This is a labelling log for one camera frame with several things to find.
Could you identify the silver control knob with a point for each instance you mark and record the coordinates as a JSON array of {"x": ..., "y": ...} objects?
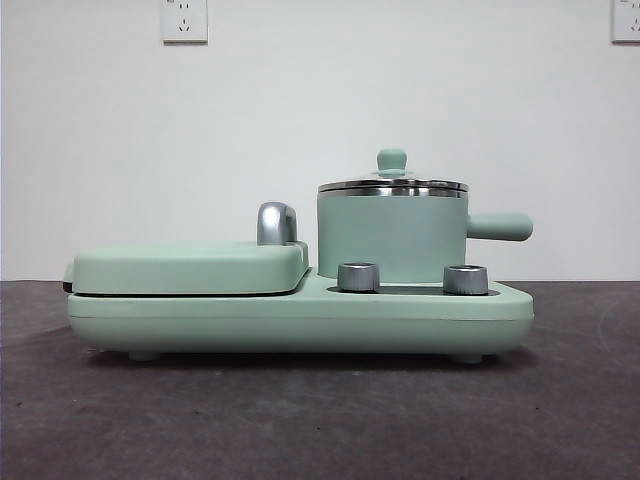
[
  {"x": 465, "y": 280},
  {"x": 357, "y": 277}
]

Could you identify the green hinged griddle cover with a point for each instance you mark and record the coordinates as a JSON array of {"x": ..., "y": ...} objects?
[{"x": 175, "y": 267}]

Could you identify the green breakfast machine base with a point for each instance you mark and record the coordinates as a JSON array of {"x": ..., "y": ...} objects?
[{"x": 300, "y": 320}]

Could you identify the white wall socket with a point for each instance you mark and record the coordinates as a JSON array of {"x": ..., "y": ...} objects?
[
  {"x": 626, "y": 20},
  {"x": 184, "y": 22}
]

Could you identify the glass pot lid green knob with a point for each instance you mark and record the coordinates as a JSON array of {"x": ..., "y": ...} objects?
[{"x": 391, "y": 160}]

